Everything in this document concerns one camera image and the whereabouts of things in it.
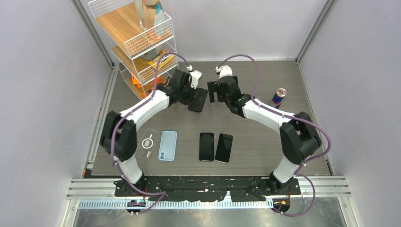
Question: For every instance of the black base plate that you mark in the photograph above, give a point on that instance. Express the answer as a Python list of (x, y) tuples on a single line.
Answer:
[(214, 188)]

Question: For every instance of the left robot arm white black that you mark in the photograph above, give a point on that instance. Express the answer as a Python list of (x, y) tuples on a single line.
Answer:
[(119, 135)]

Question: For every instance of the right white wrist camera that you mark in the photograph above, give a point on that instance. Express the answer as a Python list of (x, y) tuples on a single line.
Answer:
[(223, 71)]

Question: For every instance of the black phone case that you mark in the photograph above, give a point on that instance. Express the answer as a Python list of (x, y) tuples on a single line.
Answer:
[(198, 99)]

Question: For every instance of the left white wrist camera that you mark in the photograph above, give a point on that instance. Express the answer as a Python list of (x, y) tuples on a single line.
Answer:
[(195, 76)]

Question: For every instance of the orange snack packs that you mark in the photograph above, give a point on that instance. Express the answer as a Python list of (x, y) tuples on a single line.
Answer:
[(140, 90)]

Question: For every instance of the black phone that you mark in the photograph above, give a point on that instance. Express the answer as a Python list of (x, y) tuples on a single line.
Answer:
[(224, 146)]

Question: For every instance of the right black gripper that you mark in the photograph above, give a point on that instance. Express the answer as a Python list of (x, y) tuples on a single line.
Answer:
[(212, 87)]

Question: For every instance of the white wire shelf rack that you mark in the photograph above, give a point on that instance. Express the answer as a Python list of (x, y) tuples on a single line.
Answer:
[(131, 46)]

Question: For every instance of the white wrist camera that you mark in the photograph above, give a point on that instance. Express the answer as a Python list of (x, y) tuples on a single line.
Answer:
[(223, 71), (195, 76)]

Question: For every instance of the blue white bottle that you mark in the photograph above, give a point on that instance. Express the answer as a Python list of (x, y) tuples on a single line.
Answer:
[(159, 20)]

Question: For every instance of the red bull can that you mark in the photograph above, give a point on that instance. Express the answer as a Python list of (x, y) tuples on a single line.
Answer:
[(277, 98)]

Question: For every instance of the light blue phone case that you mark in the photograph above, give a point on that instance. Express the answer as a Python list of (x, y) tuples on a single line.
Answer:
[(167, 146)]

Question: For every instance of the clear phone case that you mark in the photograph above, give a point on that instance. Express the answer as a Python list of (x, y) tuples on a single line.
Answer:
[(146, 143)]

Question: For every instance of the yellow snack bag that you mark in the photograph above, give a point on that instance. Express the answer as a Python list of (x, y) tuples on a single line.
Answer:
[(163, 58)]

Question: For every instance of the clear bottle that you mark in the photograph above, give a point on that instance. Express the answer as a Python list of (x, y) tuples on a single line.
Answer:
[(140, 13)]

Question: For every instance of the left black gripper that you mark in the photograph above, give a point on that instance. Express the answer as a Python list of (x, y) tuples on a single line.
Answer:
[(188, 101)]

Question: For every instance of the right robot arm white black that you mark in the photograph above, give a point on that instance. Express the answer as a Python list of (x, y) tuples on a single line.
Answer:
[(298, 135)]

